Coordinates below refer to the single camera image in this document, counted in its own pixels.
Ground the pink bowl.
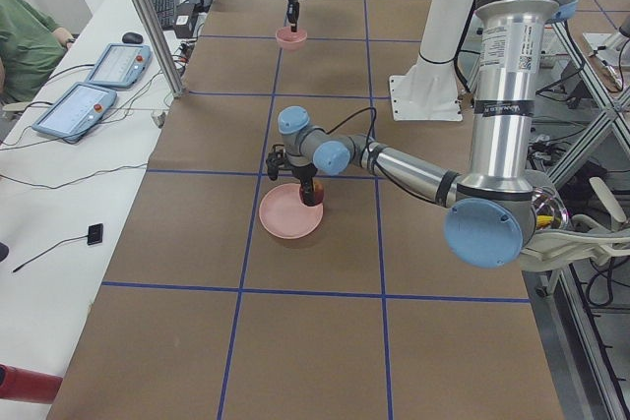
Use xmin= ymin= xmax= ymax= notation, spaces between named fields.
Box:
xmin=276 ymin=27 xmax=308 ymax=51

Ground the pink plate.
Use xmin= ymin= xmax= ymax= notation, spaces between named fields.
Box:
xmin=259 ymin=183 xmax=324 ymax=239

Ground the red yellow apple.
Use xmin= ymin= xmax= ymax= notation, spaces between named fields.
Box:
xmin=313 ymin=181 xmax=325 ymax=206

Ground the small black box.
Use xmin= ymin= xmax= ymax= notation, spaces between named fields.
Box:
xmin=173 ymin=11 xmax=198 ymax=39

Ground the black keyboard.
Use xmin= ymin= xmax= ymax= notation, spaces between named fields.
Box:
xmin=151 ymin=0 xmax=177 ymax=30

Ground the brown paper table cover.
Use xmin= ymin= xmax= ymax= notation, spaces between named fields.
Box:
xmin=49 ymin=0 xmax=563 ymax=419

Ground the black computer mouse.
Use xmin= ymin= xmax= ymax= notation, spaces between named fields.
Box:
xmin=121 ymin=31 xmax=144 ymax=44

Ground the far blue teach pendant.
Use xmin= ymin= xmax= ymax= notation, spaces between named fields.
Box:
xmin=86 ymin=43 xmax=152 ymax=90

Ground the blue teach pendant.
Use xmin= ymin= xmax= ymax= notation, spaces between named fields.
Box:
xmin=31 ymin=83 xmax=117 ymax=144
xmin=86 ymin=43 xmax=152 ymax=90

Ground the small black square sensor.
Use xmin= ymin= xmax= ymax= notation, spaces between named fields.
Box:
xmin=87 ymin=223 xmax=104 ymax=246

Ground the near blue teach pendant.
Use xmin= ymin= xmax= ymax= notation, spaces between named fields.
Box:
xmin=31 ymin=83 xmax=117 ymax=144

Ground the person in green shirt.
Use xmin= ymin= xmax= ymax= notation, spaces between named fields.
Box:
xmin=1 ymin=0 xmax=76 ymax=103

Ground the white office chair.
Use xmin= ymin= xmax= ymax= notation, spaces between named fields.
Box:
xmin=517 ymin=177 xmax=629 ymax=272

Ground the red cylinder object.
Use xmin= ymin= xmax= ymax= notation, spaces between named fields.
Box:
xmin=1 ymin=364 xmax=63 ymax=404

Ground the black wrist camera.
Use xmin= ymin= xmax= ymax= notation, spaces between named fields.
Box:
xmin=266 ymin=144 xmax=288 ymax=181

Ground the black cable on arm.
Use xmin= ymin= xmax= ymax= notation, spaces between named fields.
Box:
xmin=324 ymin=106 xmax=449 ymax=205

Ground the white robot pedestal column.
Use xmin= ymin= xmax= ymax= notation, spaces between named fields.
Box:
xmin=389 ymin=0 xmax=473 ymax=121

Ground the aluminium frame post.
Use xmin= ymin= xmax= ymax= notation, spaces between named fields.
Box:
xmin=131 ymin=0 xmax=184 ymax=98

